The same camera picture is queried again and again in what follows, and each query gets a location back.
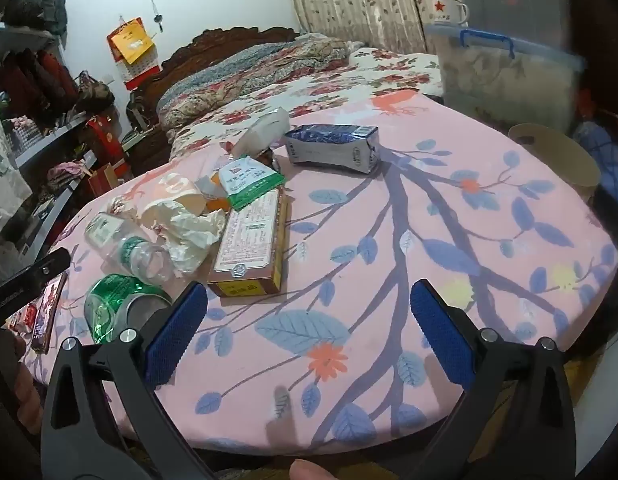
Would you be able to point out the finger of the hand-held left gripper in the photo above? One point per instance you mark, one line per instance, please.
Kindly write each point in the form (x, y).
(31, 277)

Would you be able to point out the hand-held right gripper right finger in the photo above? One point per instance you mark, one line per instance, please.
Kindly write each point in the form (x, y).
(441, 332)

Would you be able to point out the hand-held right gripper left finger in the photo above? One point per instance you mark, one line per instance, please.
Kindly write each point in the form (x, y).
(171, 340)

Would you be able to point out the brown labelled cardboard box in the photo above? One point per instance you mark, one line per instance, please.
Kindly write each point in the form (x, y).
(249, 240)

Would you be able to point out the beige waste bin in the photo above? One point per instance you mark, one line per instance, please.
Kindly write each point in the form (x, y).
(564, 165)

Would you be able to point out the person's left hand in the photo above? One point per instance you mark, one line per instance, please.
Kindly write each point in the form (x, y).
(28, 390)

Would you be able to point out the small red packet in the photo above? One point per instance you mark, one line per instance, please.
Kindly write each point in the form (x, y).
(23, 319)

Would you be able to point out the crushed green can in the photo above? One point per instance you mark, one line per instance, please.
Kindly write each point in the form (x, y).
(114, 300)

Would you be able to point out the pink leaf-print tablecloth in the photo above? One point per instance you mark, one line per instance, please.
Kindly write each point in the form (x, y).
(389, 260)

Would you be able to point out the clear plastic bottle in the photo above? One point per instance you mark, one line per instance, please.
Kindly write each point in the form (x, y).
(134, 255)

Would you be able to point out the crumpled white tissue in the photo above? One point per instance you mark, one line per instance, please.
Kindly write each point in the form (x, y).
(194, 240)

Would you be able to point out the white patterned cloth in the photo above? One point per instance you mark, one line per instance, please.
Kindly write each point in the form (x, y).
(4, 175)

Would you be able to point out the orange fruit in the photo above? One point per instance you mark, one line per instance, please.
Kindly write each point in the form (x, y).
(216, 205)

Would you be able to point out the pink wrapped toilet paper roll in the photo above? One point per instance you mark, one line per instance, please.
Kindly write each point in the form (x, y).
(171, 190)

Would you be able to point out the green and white packet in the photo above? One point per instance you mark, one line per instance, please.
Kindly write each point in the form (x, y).
(246, 180)

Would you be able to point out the shelf rack of clothes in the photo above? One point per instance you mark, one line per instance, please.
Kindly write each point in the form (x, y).
(39, 75)

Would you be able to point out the blue and white milk carton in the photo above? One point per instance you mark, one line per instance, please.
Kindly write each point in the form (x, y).
(329, 152)

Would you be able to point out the white plastic tissue pack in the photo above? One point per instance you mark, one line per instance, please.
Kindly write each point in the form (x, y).
(264, 132)

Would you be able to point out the blue cloth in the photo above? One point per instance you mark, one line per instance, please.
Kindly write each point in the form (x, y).
(604, 155)

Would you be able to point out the white red-flower bedsheet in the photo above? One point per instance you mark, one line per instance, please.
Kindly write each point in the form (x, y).
(369, 77)

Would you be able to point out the patchwork floral quilt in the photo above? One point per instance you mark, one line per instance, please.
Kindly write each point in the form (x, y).
(249, 67)

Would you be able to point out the hanging keys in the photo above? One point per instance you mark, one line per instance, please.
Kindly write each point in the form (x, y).
(159, 19)

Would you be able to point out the carved wooden headboard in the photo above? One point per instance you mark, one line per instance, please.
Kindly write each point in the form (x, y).
(199, 42)

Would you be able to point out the white enamel mug red star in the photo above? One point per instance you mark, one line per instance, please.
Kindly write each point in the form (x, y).
(444, 10)

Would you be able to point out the beige floral curtain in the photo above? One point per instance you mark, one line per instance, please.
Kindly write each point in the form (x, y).
(349, 0)

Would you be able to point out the red and yellow wall calendar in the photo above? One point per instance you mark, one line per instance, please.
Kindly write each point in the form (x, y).
(131, 40)

